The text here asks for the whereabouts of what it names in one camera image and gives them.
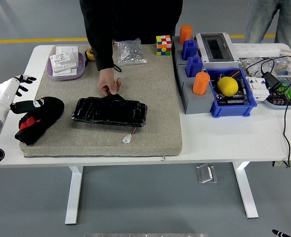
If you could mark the person's right forearm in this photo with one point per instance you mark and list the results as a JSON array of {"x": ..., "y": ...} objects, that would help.
[{"x": 103, "y": 56}]

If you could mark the blue plastic bin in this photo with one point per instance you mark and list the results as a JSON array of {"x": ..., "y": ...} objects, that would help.
[{"x": 231, "y": 109}]

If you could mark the clear bag of screws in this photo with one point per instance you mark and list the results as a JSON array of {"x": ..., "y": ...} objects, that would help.
[{"x": 130, "y": 53}]

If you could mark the person's right hand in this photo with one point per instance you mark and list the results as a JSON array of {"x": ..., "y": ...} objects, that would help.
[{"x": 107, "y": 81}]

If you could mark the white wall switch module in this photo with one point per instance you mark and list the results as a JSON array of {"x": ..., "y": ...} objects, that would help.
[{"x": 63, "y": 61}]

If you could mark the white electrical distribution box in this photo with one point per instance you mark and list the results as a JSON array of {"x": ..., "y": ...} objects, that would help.
[{"x": 215, "y": 47}]

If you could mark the grey-brown mat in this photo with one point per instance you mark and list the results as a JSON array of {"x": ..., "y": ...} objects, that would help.
[{"x": 147, "y": 111}]

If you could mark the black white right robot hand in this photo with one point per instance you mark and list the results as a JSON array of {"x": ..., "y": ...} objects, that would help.
[{"x": 279, "y": 233}]

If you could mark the yellow ball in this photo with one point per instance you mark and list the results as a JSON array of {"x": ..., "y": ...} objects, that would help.
[{"x": 228, "y": 86}]

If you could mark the brown cylindrical capacitor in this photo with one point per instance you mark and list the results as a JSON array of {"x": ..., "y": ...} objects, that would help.
[{"x": 235, "y": 73}]

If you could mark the light blue tray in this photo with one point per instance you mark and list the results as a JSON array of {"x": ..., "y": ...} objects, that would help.
[{"x": 278, "y": 106}]

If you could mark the clear bag of small parts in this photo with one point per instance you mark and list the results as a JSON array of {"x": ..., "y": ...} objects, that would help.
[{"x": 281, "y": 66}]

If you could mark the dark terminal blocks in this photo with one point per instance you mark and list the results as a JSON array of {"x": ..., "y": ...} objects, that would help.
[{"x": 277, "y": 100}]

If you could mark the white wall plate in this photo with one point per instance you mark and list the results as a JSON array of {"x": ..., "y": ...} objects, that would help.
[
  {"x": 66, "y": 72},
  {"x": 66, "y": 49}
]

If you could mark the dark circuit board parts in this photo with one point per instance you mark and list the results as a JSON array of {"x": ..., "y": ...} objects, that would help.
[{"x": 236, "y": 100}]

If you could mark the black power adapter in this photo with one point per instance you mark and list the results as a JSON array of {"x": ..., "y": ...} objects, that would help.
[{"x": 271, "y": 80}]

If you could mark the green connector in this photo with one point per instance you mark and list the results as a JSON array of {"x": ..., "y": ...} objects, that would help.
[{"x": 284, "y": 88}]

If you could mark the multicolour puzzle cube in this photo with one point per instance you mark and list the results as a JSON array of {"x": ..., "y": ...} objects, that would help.
[{"x": 163, "y": 45}]

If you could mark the white power strip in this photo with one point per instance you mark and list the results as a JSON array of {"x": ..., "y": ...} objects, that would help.
[{"x": 256, "y": 49}]

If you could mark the blue plastic block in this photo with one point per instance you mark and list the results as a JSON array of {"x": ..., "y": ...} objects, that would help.
[
  {"x": 189, "y": 49},
  {"x": 194, "y": 66}
]

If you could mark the white circuit breaker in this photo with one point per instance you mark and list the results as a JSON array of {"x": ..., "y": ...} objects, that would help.
[{"x": 257, "y": 90}]

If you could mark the orange cylinder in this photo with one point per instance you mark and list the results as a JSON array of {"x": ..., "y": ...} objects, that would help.
[
  {"x": 200, "y": 84},
  {"x": 185, "y": 34}
]

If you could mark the purple tray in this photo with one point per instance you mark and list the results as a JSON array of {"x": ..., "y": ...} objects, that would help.
[{"x": 81, "y": 67}]

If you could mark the yellow tape measure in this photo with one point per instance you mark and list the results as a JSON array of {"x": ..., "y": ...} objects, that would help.
[{"x": 89, "y": 54}]

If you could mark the person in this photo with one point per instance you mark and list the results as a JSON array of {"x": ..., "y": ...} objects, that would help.
[
  {"x": 259, "y": 19},
  {"x": 135, "y": 19}
]

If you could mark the grey block holder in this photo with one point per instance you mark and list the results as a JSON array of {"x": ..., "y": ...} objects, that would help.
[{"x": 197, "y": 103}]

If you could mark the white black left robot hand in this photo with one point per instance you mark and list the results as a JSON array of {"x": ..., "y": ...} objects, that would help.
[{"x": 2, "y": 95}]

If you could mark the white table leg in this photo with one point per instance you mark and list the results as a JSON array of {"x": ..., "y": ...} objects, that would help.
[
  {"x": 73, "y": 195},
  {"x": 246, "y": 195}
]

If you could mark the metal floor plate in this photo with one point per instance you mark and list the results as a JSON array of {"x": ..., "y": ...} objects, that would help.
[{"x": 206, "y": 174}]

